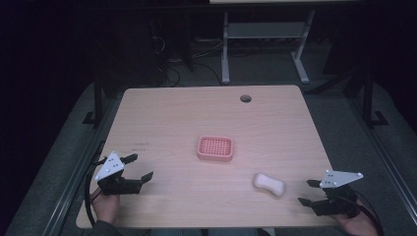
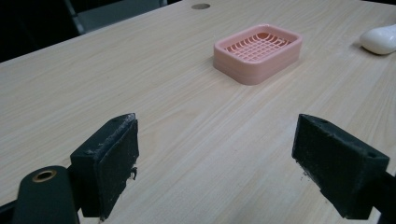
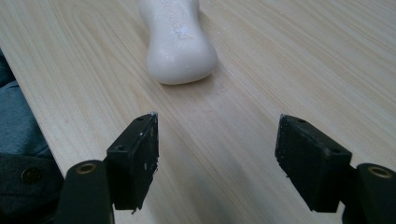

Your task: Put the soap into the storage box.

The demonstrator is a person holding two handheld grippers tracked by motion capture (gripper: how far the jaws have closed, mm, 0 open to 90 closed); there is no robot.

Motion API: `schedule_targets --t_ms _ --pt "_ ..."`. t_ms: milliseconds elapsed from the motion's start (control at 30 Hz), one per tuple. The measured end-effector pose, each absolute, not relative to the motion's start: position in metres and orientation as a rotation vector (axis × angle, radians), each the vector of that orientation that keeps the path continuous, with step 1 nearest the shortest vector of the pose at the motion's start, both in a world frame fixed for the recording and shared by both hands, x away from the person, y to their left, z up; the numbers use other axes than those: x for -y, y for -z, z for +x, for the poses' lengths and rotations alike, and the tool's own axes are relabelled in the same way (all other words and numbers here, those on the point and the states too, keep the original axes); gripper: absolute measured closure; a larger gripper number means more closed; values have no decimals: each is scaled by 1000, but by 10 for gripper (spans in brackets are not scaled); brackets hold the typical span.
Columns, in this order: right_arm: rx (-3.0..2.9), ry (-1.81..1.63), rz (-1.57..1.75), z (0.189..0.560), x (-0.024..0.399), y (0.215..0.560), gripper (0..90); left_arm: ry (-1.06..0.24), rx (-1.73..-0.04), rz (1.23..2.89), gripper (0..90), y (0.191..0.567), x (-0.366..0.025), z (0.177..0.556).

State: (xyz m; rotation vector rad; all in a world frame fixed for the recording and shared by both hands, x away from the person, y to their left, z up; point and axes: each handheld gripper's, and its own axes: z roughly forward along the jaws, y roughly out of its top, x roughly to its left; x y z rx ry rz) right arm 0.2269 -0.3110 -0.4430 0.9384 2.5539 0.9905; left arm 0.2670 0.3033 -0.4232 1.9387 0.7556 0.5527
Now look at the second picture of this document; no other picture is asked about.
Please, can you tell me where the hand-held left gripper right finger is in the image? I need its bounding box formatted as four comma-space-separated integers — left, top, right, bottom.
291, 113, 390, 220

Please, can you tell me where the pink soap dish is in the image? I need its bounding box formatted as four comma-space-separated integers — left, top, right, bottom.
212, 23, 304, 86

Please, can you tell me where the white soap bar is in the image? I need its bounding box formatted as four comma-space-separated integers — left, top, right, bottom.
359, 23, 396, 56

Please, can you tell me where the grey chair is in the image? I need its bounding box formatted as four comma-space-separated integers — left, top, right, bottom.
64, 0, 168, 35

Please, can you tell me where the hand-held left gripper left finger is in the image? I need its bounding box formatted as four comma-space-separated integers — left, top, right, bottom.
69, 112, 140, 221

